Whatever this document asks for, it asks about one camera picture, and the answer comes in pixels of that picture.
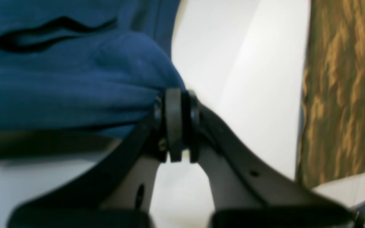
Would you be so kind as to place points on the dark blue T-shirt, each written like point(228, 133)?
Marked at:
point(80, 65)

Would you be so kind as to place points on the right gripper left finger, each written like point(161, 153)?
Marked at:
point(117, 192)

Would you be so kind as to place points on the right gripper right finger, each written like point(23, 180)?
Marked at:
point(248, 193)

